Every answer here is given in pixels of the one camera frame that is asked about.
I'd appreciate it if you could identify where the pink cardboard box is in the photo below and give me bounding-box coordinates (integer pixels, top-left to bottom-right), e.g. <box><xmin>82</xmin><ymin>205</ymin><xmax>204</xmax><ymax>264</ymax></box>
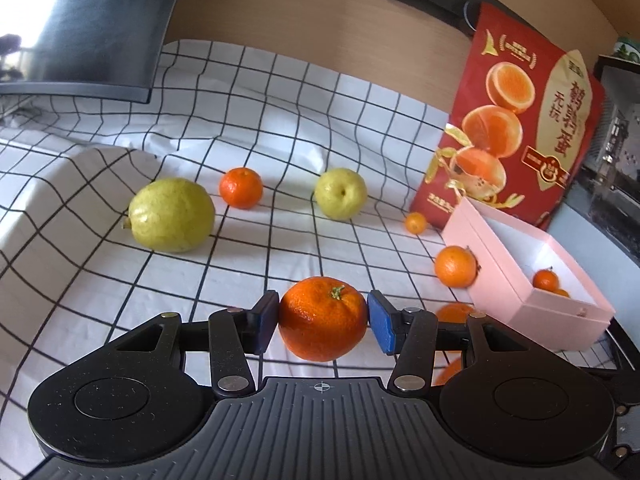
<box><xmin>443</xmin><ymin>196</ymin><xmax>617</xmax><ymax>354</ymax></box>

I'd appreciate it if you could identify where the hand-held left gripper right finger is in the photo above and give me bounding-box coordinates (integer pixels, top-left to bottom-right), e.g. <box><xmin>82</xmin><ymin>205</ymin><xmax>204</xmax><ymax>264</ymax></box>
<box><xmin>367</xmin><ymin>290</ymin><xmax>541</xmax><ymax>395</ymax></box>

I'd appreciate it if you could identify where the red printed bag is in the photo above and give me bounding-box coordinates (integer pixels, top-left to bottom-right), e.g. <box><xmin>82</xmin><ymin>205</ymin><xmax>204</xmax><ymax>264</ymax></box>
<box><xmin>410</xmin><ymin>2</ymin><xmax>606</xmax><ymax>231</ymax></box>

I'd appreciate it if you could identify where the green patterned ceramic pot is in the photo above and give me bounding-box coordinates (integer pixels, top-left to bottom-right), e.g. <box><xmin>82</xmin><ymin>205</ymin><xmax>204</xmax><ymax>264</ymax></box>
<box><xmin>614</xmin><ymin>35</ymin><xmax>640</xmax><ymax>64</ymax></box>

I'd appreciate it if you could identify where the large yellow-green citrus fruit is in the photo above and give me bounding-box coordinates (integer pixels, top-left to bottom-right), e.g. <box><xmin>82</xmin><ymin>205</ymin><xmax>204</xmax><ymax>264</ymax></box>
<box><xmin>122</xmin><ymin>178</ymin><xmax>216</xmax><ymax>254</ymax></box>

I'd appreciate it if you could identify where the black computer case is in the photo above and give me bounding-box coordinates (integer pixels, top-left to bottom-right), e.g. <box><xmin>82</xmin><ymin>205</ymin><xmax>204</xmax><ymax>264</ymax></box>
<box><xmin>565</xmin><ymin>52</ymin><xmax>640</xmax><ymax>257</ymax></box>

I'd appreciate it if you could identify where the large mandarin orange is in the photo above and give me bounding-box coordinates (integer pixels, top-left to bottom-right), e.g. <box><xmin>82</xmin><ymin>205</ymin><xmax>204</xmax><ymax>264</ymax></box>
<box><xmin>278</xmin><ymin>276</ymin><xmax>369</xmax><ymax>362</ymax></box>

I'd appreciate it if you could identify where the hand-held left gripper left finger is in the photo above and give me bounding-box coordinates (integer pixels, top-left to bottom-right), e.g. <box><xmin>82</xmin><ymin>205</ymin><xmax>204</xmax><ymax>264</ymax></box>
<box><xmin>102</xmin><ymin>290</ymin><xmax>280</xmax><ymax>396</ymax></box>

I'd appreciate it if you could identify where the white checked tablecloth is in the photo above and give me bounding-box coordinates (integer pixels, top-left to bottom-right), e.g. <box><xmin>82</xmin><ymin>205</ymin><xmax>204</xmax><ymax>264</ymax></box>
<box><xmin>0</xmin><ymin>40</ymin><xmax>617</xmax><ymax>463</ymax></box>

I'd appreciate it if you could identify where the black monitor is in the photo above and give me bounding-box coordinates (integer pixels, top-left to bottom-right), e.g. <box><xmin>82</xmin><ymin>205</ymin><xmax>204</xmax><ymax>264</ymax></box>
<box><xmin>0</xmin><ymin>0</ymin><xmax>194</xmax><ymax>106</ymax></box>

